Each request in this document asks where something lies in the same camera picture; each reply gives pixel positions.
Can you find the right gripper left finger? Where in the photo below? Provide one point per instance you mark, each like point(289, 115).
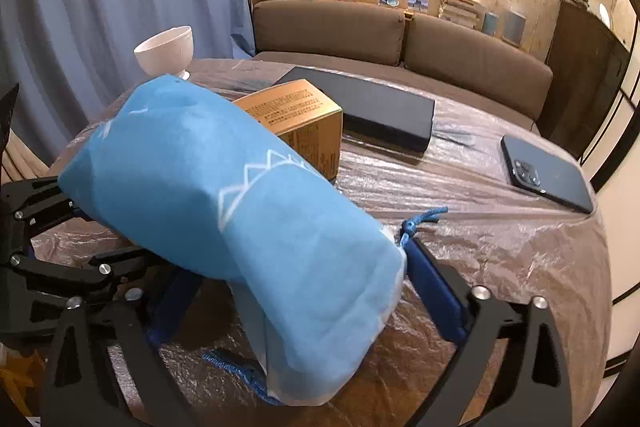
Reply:
point(104, 366)

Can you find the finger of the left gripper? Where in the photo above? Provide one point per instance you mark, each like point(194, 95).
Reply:
point(36, 204)
point(107, 270)

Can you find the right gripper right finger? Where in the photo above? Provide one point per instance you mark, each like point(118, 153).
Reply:
point(508, 368)

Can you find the blue drawstring bag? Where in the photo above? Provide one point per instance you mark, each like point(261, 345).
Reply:
point(188, 175)

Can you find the gold cardboard box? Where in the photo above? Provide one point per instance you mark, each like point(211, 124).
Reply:
point(304, 118)

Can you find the white ceramic bowl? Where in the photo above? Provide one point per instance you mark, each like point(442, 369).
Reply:
point(168, 53)

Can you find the blue curtain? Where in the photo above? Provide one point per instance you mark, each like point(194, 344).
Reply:
point(72, 58)

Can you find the blue smartphone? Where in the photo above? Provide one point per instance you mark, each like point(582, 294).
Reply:
point(544, 174)

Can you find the shoji screen divider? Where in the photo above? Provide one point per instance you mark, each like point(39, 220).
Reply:
point(612, 164)

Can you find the black tablet case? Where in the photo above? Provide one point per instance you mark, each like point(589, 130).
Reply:
point(384, 113)

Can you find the dark wooden cabinet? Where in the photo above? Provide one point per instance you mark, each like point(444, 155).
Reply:
point(588, 64)

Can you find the grey speaker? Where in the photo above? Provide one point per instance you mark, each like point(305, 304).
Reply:
point(513, 28)

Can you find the light blue cup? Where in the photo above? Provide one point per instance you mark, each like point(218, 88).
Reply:
point(490, 24)

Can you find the brown sofa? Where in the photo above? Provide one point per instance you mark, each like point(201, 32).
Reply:
point(409, 48)

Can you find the stack of books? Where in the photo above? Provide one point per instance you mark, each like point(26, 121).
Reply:
point(466, 13)

